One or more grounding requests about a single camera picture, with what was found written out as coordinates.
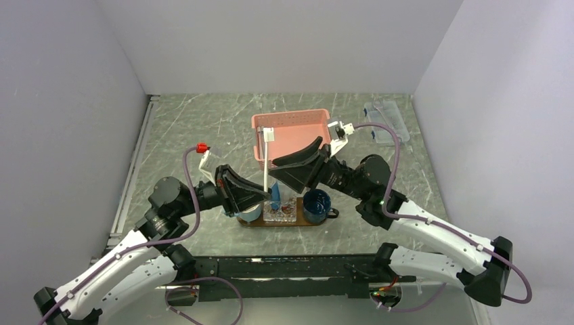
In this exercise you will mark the light blue mug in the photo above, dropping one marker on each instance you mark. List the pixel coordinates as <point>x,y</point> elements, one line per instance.
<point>249,215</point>

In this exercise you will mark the dark blue mug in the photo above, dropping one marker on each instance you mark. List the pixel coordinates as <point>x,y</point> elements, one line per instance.
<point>317,207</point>

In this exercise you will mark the pink plastic basket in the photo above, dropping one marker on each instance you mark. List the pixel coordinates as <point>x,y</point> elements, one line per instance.
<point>293,131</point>

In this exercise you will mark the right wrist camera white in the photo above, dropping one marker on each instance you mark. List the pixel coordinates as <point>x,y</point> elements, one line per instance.
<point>339,134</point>

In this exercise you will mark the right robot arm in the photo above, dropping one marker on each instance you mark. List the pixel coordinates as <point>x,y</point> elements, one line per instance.
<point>470,262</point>

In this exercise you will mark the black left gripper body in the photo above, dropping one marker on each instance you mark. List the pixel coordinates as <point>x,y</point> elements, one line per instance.
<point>208,196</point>

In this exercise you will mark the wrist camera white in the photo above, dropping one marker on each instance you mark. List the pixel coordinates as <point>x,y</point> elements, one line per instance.
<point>210,160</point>
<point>339,134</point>

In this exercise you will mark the clear plastic storage box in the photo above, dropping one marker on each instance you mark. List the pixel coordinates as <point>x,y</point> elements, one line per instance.
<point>386,112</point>

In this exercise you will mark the clear acrylic holder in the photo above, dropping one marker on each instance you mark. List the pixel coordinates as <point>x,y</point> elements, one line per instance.
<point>287,213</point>

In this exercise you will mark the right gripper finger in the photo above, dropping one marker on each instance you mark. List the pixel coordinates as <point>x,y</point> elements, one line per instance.
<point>297,177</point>
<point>311,156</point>

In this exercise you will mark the blue toothpaste tube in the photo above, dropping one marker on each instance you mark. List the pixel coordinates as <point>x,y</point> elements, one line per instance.
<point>275,202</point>

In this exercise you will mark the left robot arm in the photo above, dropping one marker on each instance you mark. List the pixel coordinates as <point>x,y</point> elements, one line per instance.
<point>150,255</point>

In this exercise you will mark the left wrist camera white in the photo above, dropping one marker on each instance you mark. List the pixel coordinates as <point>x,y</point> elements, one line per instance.
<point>210,160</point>

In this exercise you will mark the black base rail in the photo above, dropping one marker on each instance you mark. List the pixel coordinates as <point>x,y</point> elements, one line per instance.
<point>279,276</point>

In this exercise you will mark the brown wooden oval tray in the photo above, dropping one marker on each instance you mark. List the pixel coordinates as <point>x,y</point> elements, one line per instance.
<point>300,221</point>

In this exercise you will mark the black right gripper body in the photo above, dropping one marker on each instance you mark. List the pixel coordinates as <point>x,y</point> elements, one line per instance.
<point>338,176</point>

